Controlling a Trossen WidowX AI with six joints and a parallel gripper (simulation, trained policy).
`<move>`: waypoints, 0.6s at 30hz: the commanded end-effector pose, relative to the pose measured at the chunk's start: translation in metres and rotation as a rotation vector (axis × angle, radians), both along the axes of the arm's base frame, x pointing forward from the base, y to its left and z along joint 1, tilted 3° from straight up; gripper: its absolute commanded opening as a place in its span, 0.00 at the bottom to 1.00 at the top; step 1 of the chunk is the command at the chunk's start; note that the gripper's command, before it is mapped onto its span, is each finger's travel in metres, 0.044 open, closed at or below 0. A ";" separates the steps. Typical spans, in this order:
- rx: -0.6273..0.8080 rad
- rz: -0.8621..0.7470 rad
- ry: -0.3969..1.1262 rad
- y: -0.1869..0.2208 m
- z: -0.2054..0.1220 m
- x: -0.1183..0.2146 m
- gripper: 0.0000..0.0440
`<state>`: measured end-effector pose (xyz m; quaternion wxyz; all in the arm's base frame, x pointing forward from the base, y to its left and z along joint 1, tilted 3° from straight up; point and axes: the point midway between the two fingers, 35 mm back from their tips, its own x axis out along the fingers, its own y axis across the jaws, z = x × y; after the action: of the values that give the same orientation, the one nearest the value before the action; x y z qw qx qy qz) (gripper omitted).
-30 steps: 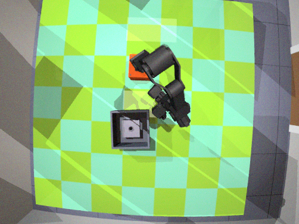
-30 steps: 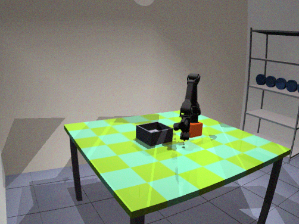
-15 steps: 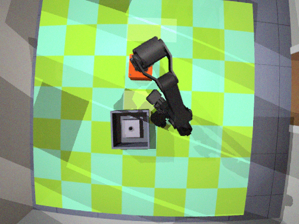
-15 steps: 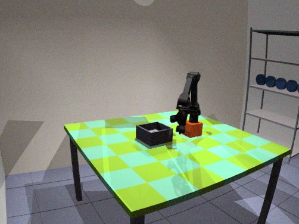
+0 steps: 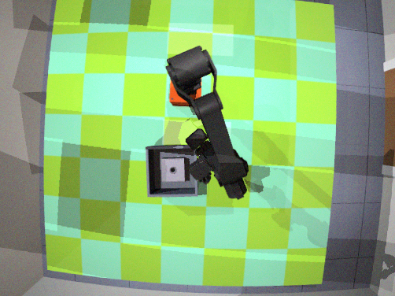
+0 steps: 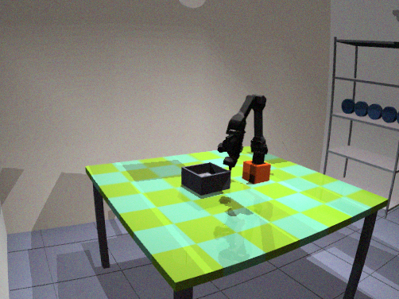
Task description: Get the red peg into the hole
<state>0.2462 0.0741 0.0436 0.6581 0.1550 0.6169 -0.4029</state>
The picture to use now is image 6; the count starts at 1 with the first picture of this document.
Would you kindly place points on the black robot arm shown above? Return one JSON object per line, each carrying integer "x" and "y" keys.
{"x": 238, "y": 123}

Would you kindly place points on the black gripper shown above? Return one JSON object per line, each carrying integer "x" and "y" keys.
{"x": 234, "y": 155}

